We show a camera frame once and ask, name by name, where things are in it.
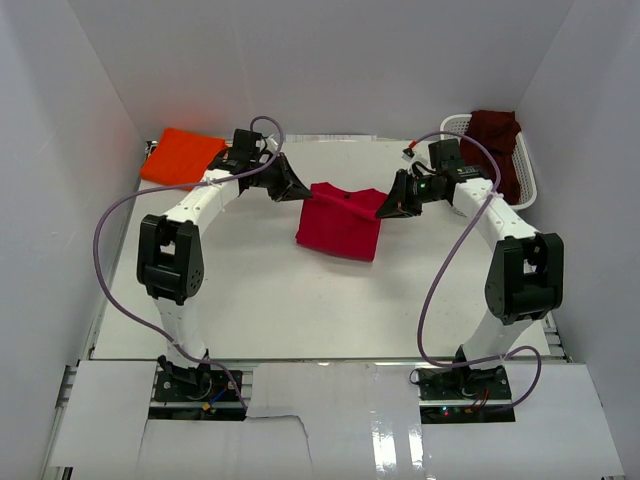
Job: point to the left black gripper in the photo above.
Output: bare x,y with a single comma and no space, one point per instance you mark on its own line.
296,189

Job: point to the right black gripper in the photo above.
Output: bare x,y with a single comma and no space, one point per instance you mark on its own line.
393,208

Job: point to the bright red t shirt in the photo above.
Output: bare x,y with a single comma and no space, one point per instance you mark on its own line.
341,223

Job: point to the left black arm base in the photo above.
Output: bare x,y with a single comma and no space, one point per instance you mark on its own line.
211,397

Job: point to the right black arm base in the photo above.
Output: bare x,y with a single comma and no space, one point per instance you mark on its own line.
463,396

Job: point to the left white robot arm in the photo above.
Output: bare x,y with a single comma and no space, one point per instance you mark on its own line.
170,263

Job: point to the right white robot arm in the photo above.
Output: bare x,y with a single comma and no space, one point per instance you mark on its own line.
525,277

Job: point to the white printed label strip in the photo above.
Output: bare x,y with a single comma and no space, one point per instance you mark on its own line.
331,138

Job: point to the white plastic basket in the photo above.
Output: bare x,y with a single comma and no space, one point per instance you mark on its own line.
458,123

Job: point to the folded orange t shirt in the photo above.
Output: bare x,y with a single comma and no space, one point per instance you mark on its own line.
180,157

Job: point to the dark maroon t shirt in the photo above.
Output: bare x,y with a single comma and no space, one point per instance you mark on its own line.
497,132

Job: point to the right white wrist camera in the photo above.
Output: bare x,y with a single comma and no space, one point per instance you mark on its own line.
411,155

